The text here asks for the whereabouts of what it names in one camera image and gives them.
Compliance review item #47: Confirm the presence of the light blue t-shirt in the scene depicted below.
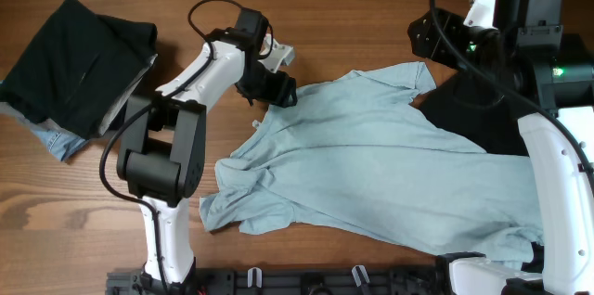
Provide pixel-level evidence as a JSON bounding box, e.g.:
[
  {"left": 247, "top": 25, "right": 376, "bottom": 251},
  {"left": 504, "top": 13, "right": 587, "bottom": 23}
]
[{"left": 200, "top": 62, "right": 544, "bottom": 268}]

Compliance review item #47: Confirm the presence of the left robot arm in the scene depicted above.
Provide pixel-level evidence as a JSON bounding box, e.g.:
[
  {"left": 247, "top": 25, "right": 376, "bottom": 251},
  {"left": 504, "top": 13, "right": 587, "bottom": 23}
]
[{"left": 106, "top": 7, "right": 297, "bottom": 294}]

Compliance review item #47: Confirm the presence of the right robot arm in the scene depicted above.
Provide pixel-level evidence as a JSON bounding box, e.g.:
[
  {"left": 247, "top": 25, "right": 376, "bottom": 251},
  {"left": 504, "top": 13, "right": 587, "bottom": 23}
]
[{"left": 407, "top": 0, "right": 593, "bottom": 294}]

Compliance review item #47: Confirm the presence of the black garment right pile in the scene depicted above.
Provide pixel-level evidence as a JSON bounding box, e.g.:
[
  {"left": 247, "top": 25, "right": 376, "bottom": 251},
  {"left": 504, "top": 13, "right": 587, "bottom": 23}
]
[{"left": 419, "top": 72, "right": 528, "bottom": 156}]

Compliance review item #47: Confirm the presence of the folded black garment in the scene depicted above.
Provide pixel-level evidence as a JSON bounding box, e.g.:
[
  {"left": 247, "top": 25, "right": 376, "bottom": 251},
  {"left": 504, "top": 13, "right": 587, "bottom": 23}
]
[{"left": 1, "top": 0, "right": 158, "bottom": 139}]

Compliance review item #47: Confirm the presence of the folded grey garment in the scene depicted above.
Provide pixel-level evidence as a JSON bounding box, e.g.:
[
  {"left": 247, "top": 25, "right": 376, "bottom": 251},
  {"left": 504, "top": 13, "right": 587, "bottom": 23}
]
[{"left": 1, "top": 54, "right": 158, "bottom": 139}]

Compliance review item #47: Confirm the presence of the folded blue denim garment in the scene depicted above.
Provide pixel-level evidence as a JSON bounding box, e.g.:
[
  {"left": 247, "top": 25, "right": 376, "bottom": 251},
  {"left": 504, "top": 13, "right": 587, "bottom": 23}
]
[{"left": 0, "top": 81, "right": 140, "bottom": 163}]

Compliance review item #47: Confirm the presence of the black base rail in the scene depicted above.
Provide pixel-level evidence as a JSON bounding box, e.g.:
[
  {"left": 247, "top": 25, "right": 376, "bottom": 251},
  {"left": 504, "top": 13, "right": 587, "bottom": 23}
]
[{"left": 105, "top": 264, "right": 446, "bottom": 295}]

